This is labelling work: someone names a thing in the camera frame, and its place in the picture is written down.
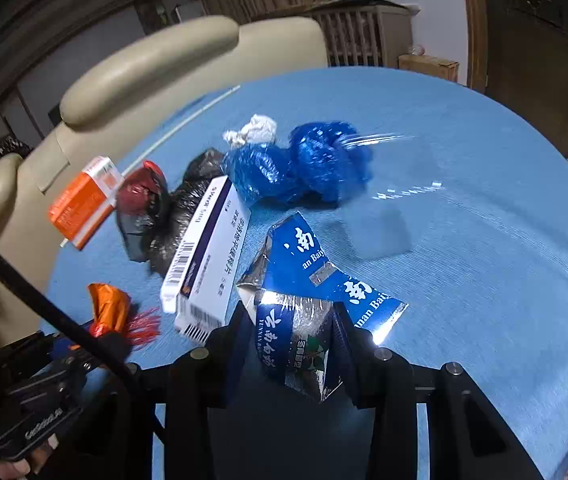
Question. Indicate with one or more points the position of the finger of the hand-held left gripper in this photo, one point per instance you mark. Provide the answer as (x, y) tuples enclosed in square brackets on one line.
[(113, 347)]

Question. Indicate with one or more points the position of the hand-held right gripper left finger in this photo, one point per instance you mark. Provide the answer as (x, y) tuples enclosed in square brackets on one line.
[(229, 355)]

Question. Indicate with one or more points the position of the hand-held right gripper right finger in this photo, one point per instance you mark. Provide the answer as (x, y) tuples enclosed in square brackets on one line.
[(366, 365)]

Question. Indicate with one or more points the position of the orange foil wrapper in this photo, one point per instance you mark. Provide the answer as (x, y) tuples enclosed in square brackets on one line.
[(111, 305)]

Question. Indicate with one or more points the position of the white medicine box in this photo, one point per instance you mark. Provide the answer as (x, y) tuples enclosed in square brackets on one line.
[(211, 250)]

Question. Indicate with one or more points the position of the torn blue foil carton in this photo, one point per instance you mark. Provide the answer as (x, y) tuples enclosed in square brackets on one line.
[(299, 270)]

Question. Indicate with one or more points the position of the black plastic bag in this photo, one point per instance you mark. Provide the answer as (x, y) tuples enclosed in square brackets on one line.
[(178, 210)]

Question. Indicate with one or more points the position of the red plastic bag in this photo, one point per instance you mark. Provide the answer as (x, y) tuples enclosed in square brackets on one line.
[(138, 192)]

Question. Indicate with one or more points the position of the blue plastic bag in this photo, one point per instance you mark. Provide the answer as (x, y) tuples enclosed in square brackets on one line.
[(289, 170)]

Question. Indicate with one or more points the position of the silver plastic bag ball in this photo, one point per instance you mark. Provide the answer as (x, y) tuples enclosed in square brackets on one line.
[(256, 130)]

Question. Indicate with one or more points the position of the person's left hand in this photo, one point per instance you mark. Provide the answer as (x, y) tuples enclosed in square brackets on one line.
[(11, 469)]

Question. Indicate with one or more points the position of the clear plastic wrapper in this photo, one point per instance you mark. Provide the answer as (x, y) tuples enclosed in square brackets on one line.
[(384, 230)]

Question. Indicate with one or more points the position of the blue tablecloth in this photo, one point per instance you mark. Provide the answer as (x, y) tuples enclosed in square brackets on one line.
[(464, 260)]

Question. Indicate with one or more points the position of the orange medicine box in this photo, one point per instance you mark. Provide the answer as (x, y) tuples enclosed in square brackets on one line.
[(81, 205)]

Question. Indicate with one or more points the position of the thin white stick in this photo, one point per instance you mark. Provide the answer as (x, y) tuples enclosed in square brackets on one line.
[(183, 120)]

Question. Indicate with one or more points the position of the beige sofa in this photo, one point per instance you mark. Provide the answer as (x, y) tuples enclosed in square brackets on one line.
[(153, 75)]

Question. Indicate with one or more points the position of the brown cardboard box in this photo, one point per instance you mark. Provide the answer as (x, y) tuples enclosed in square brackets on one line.
[(429, 67)]

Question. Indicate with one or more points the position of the wooden crib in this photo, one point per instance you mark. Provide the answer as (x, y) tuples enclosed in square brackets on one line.
[(364, 30)]

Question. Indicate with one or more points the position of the dark wooden door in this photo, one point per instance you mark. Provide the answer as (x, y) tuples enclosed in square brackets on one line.
[(529, 35)]

